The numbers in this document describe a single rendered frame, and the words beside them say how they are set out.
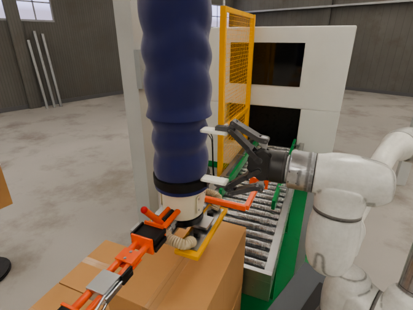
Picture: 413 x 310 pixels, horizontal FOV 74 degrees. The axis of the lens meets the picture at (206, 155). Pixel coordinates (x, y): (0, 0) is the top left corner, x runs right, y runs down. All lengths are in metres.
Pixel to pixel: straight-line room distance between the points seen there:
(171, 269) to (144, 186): 1.54
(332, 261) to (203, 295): 0.62
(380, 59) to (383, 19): 1.26
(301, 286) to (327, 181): 0.98
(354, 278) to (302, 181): 0.67
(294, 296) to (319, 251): 0.81
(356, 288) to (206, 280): 0.56
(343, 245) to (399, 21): 11.27
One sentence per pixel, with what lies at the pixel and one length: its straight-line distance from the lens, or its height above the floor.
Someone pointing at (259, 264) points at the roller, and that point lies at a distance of 1.88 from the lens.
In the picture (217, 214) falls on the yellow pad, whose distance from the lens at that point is 1.25.
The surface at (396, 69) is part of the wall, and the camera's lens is 11.78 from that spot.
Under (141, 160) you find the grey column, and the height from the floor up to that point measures 0.82.
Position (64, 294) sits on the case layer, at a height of 0.54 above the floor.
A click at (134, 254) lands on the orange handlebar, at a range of 0.91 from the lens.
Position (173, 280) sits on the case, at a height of 0.94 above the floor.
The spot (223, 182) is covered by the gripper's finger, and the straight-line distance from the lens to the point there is 0.71.
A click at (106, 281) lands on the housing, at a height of 1.25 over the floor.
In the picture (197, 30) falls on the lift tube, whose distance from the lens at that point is 0.89.
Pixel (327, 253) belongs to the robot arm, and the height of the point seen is 1.42.
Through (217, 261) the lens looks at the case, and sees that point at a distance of 1.29.
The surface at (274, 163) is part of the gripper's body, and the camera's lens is 0.63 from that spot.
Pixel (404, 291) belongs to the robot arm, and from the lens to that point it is 1.22.
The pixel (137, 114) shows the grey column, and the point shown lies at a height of 1.25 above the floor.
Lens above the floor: 1.85
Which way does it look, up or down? 23 degrees down
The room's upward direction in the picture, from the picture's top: straight up
